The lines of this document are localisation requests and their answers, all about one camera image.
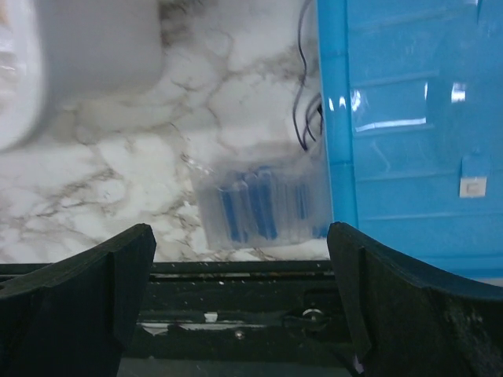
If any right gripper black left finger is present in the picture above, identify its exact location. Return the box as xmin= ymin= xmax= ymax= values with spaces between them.
xmin=1 ymin=224 xmax=156 ymax=376

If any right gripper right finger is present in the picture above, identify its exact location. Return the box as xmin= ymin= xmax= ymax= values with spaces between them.
xmin=327 ymin=222 xmax=502 ymax=376

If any bag of blue pipettes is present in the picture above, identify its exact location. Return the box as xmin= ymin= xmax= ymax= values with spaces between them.
xmin=187 ymin=142 xmax=332 ymax=250

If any blue plastic tray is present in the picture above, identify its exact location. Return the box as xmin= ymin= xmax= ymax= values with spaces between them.
xmin=317 ymin=1 xmax=502 ymax=280

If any white plastic tub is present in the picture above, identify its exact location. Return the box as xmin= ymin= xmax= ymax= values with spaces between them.
xmin=1 ymin=1 xmax=163 ymax=150

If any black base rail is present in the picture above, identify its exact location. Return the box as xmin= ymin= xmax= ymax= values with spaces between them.
xmin=1 ymin=262 xmax=352 ymax=366

